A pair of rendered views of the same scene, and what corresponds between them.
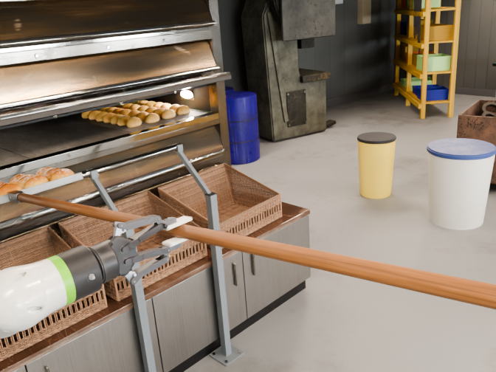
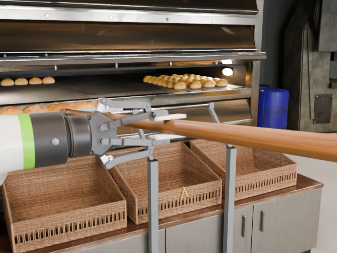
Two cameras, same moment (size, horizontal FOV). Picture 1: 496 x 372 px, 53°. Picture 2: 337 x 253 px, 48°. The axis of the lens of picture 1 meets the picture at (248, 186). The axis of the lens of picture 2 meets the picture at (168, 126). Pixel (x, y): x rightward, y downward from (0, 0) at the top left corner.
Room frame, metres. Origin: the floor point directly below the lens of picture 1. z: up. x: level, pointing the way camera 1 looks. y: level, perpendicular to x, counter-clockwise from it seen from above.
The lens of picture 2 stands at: (0.29, -0.05, 1.52)
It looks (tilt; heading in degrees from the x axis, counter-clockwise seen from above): 13 degrees down; 16
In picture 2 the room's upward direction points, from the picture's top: straight up
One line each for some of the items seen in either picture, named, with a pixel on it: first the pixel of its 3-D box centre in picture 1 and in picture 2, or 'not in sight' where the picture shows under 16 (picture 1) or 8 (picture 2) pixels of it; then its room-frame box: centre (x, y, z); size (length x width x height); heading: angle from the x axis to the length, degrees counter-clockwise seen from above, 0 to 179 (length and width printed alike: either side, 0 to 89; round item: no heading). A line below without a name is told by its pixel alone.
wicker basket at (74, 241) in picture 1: (134, 239); (161, 177); (2.34, 0.60, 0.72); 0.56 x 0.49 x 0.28; 135
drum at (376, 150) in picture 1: (376, 165); not in sight; (4.53, -1.23, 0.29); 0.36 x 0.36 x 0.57
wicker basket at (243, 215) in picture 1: (221, 202); (241, 162); (2.76, 0.16, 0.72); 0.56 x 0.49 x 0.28; 136
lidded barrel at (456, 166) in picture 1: (457, 183); not in sight; (3.82, -1.72, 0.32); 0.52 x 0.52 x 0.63
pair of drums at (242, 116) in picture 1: (226, 122); (260, 112); (6.32, 0.22, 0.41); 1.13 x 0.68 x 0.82; 41
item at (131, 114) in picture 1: (135, 111); (184, 80); (3.24, 0.69, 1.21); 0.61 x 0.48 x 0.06; 45
